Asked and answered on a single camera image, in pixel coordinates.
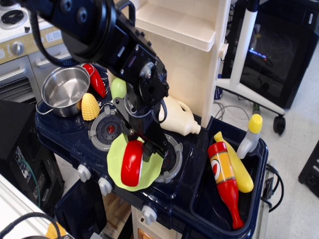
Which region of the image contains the stainless steel pot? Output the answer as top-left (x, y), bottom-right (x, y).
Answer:
top-left (36, 66), bottom-right (90, 118)

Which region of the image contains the cream toy kitchen shelf tower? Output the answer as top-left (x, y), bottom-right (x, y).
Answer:
top-left (107, 0), bottom-right (231, 129)

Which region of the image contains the yellow toy corn cob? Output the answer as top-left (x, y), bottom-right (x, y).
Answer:
top-left (81, 93), bottom-right (100, 121)

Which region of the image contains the yellow toy banana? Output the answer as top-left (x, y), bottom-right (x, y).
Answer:
top-left (214, 131), bottom-right (254, 193)

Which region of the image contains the grey right stove burner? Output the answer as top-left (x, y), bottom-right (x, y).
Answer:
top-left (155, 134), bottom-right (183, 184)

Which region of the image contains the black braided cable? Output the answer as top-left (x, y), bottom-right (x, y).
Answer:
top-left (0, 212), bottom-right (60, 239)

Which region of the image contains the grey stove knob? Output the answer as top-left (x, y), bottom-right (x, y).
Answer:
top-left (142, 205), bottom-right (158, 226)
top-left (77, 164), bottom-right (92, 183)
top-left (98, 177), bottom-right (114, 196)

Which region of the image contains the red and white toy sushi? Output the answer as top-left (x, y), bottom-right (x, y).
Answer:
top-left (121, 140), bottom-right (143, 187)

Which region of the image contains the grey wooden toy kitchen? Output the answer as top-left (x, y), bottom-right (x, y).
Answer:
top-left (0, 0), bottom-right (100, 105)

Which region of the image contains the grey left stove burner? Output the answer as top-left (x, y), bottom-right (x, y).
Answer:
top-left (88, 105), bottom-right (122, 152)

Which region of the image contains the cream toy detergent jug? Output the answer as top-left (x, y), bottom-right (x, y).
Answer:
top-left (159, 96), bottom-right (201, 136)

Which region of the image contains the grey right stove knob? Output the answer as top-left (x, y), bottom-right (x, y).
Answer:
top-left (142, 205), bottom-right (158, 226)

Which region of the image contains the grey faucet with yellow cap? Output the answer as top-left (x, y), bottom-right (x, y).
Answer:
top-left (237, 114), bottom-right (263, 159)

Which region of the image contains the black computer case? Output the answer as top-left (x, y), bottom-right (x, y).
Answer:
top-left (0, 101), bottom-right (64, 217)

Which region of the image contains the red toy ketchup bottle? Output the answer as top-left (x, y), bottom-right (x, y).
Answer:
top-left (207, 141), bottom-right (244, 230)

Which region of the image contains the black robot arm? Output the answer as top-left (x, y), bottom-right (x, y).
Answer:
top-left (20, 0), bottom-right (169, 160)

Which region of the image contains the black power cable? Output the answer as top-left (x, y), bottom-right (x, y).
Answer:
top-left (260, 163), bottom-right (285, 213)

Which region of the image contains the light green toy pear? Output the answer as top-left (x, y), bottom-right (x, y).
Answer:
top-left (110, 78), bottom-right (127, 100)

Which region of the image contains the yellow object at bottom edge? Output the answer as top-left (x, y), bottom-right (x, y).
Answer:
top-left (45, 223), bottom-right (67, 239)

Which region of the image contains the grey left stove knob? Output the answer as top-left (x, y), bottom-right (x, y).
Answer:
top-left (77, 164), bottom-right (92, 183)

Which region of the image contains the navy blue toy kitchen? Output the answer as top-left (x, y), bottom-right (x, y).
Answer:
top-left (35, 113), bottom-right (268, 239)

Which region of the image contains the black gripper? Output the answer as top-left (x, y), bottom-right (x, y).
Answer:
top-left (113, 97), bottom-right (167, 161)

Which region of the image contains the grey middle stove knob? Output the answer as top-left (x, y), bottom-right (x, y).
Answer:
top-left (98, 177), bottom-right (114, 196)

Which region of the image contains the black box at right edge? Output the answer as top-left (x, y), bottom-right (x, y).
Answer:
top-left (298, 142), bottom-right (319, 197)

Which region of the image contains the white rolling stand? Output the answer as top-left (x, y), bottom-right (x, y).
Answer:
top-left (215, 0), bottom-right (287, 135)

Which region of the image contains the light green toy plate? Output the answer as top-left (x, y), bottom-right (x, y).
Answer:
top-left (107, 134), bottom-right (163, 192)

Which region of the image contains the red toy chili pepper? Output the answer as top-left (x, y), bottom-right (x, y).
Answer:
top-left (82, 63), bottom-right (106, 98)

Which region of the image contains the grey stove burner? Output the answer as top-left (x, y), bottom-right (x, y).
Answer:
top-left (88, 105), bottom-right (122, 152)
top-left (155, 134), bottom-right (183, 184)

